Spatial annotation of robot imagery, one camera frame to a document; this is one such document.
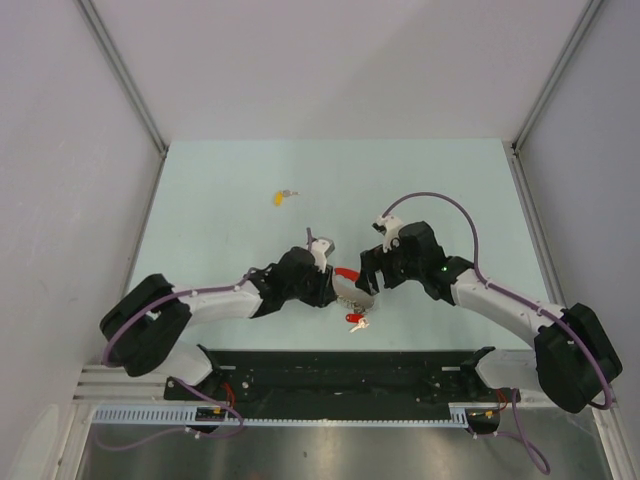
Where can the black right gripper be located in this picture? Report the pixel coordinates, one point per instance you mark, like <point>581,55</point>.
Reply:
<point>371,262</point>

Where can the key with yellow tag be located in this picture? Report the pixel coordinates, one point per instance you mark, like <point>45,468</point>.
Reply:
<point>281,195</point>

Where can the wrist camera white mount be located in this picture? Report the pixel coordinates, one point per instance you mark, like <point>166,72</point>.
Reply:
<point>320,248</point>
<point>389,226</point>

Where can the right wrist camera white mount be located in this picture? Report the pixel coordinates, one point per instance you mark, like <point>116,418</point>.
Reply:
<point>389,226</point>

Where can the aluminium frame post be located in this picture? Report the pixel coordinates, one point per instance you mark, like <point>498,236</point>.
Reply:
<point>117,65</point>
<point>576,38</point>

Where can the key with red tag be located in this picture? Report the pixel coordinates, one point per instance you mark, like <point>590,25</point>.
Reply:
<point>357,322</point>

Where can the right aluminium frame post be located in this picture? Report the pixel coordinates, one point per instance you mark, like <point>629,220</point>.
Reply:
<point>576,38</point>

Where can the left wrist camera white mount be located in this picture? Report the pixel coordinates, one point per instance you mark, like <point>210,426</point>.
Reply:
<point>320,248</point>

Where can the red handled metal key holder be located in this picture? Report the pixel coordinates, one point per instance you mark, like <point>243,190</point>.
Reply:
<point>344,284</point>

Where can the left aluminium frame post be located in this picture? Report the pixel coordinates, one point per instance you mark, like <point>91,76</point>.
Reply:
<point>117,65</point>

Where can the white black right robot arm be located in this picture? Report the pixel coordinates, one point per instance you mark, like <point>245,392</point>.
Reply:
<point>571,360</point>

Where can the grey slotted cable duct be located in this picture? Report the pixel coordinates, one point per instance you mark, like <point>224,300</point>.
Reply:
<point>451,416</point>

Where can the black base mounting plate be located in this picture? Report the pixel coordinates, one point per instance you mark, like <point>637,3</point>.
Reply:
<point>433,376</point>

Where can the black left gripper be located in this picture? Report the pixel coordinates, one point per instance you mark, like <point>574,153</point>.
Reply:
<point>324,293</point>

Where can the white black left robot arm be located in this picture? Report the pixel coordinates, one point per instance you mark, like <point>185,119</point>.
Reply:
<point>143,330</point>

